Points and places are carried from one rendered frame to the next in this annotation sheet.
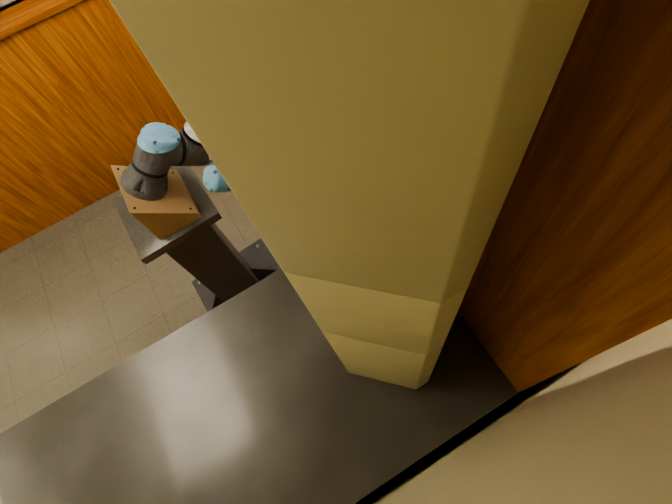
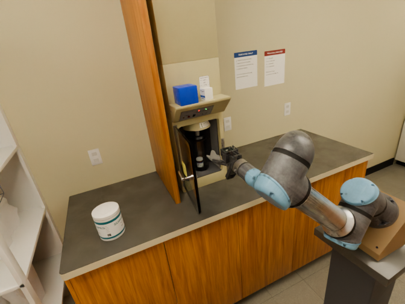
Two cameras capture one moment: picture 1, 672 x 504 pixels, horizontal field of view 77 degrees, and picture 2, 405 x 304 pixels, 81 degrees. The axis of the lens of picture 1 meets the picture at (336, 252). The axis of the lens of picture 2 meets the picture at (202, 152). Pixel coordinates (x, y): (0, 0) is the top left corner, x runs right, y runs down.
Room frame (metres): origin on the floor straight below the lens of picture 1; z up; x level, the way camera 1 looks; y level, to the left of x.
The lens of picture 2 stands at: (1.71, -0.22, 1.78)
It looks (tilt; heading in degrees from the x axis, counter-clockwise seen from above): 24 degrees down; 173
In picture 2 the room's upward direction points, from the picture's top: 7 degrees counter-clockwise
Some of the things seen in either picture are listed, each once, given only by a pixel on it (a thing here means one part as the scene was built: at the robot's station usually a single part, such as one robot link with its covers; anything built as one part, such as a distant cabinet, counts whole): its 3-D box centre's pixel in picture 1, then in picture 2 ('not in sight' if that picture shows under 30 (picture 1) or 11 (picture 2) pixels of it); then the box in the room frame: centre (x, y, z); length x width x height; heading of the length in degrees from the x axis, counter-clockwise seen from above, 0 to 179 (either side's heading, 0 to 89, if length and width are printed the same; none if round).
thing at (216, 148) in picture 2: not in sight; (194, 143); (0.26, -0.09, 1.19); 0.26 x 0.24 x 0.35; 105
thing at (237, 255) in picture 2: not in sight; (228, 227); (0.27, 0.10, 0.45); 2.05 x 0.67 x 0.90; 105
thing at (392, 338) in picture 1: (396, 308); (191, 125); (0.26, -0.09, 1.32); 0.32 x 0.25 x 0.77; 105
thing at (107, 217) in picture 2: not in sight; (109, 221); (0.67, -0.61, 1.01); 0.13 x 0.13 x 0.15
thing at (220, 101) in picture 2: not in sight; (200, 109); (0.44, -0.04, 1.46); 0.32 x 0.12 x 0.10; 105
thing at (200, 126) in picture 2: not in sight; (196, 122); (0.28, -0.06, 1.34); 0.18 x 0.18 x 0.05
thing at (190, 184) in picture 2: not in sight; (187, 169); (0.59, -0.17, 1.19); 0.30 x 0.01 x 0.40; 9
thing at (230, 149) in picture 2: not in sight; (232, 158); (0.70, 0.05, 1.26); 0.12 x 0.08 x 0.09; 14
